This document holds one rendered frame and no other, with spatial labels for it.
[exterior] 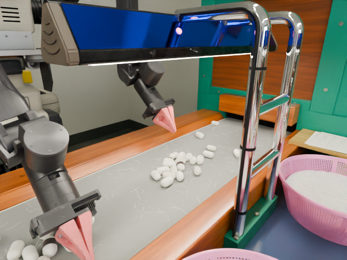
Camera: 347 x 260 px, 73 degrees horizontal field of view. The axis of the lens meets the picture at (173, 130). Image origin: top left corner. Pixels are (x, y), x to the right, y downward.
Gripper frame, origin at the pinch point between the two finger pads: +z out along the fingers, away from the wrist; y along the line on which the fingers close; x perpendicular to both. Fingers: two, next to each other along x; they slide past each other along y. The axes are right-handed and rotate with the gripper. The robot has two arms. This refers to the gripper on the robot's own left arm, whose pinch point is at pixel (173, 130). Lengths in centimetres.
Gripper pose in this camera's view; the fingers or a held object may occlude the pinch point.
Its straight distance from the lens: 71.6
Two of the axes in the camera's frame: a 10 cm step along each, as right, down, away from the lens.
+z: 5.5, 8.0, -2.5
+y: 6.9, -2.6, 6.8
